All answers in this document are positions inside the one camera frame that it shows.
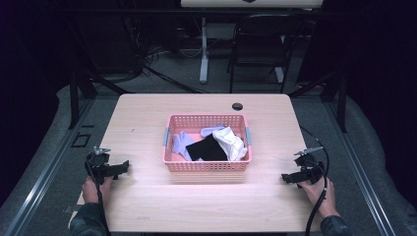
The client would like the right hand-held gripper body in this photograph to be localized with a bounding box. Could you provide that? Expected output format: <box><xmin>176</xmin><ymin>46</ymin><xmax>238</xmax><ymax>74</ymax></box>
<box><xmin>293</xmin><ymin>146</ymin><xmax>327</xmax><ymax>185</ymax></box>

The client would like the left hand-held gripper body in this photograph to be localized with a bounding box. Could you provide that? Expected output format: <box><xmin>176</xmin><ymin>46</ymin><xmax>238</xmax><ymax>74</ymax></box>
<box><xmin>85</xmin><ymin>146</ymin><xmax>112</xmax><ymax>185</ymax></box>

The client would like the person's right hand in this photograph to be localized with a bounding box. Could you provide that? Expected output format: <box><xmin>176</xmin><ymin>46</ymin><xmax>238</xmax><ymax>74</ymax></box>
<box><xmin>297</xmin><ymin>176</ymin><xmax>338</xmax><ymax>219</ymax></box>

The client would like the person's left hand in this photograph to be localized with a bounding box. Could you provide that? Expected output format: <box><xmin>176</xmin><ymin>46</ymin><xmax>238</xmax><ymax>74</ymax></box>
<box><xmin>82</xmin><ymin>174</ymin><xmax>114</xmax><ymax>205</ymax></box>

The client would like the lavender sock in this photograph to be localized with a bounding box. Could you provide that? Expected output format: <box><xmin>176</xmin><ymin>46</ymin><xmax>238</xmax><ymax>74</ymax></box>
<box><xmin>171</xmin><ymin>130</ymin><xmax>199</xmax><ymax>162</ymax></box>
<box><xmin>200</xmin><ymin>125</ymin><xmax>226</xmax><ymax>139</ymax></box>

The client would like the white sock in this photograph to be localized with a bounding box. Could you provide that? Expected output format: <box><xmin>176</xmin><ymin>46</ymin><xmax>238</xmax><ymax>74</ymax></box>
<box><xmin>211</xmin><ymin>126</ymin><xmax>249</xmax><ymax>162</ymax></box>

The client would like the black metal stand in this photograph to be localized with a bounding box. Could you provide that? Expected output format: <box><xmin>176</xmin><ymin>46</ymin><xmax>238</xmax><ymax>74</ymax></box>
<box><xmin>288</xmin><ymin>62</ymin><xmax>349</xmax><ymax>134</ymax></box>
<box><xmin>67</xmin><ymin>19</ymin><xmax>136</xmax><ymax>131</ymax></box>

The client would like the pink plastic basket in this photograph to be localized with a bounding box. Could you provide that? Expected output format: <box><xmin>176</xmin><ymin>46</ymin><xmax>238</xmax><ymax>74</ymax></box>
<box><xmin>162</xmin><ymin>113</ymin><xmax>253</xmax><ymax>173</ymax></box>

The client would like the black sock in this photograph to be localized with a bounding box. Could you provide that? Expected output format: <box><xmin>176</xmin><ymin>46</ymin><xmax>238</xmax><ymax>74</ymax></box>
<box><xmin>185</xmin><ymin>133</ymin><xmax>229</xmax><ymax>162</ymax></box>

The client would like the black folding chair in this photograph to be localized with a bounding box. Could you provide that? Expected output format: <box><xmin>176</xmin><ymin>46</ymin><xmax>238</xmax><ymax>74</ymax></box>
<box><xmin>226</xmin><ymin>13</ymin><xmax>305</xmax><ymax>94</ymax></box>

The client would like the white background desk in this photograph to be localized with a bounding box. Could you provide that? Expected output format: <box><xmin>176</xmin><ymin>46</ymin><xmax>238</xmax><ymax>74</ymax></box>
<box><xmin>179</xmin><ymin>0</ymin><xmax>325</xmax><ymax>85</ymax></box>

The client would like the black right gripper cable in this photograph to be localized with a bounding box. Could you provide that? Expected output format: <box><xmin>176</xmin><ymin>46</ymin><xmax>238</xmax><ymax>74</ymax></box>
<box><xmin>298</xmin><ymin>125</ymin><xmax>330</xmax><ymax>236</ymax></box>

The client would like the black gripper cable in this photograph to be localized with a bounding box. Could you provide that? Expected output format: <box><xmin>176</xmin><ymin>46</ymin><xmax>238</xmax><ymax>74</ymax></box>
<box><xmin>298</xmin><ymin>125</ymin><xmax>330</xmax><ymax>236</ymax></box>
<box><xmin>86</xmin><ymin>160</ymin><xmax>112</xmax><ymax>236</ymax></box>

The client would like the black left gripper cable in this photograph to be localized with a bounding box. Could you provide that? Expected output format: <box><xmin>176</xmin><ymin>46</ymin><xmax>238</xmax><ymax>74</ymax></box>
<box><xmin>86</xmin><ymin>160</ymin><xmax>112</xmax><ymax>236</ymax></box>

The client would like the metal floor rail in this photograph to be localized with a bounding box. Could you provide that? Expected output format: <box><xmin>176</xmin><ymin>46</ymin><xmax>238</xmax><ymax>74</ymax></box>
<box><xmin>323</xmin><ymin>97</ymin><xmax>397</xmax><ymax>236</ymax></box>
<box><xmin>3</xmin><ymin>97</ymin><xmax>96</xmax><ymax>236</ymax></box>

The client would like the bundle of floor cables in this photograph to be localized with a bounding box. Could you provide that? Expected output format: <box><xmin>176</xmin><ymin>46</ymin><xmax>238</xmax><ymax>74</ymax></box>
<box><xmin>124</xmin><ymin>13</ymin><xmax>210</xmax><ymax>94</ymax></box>

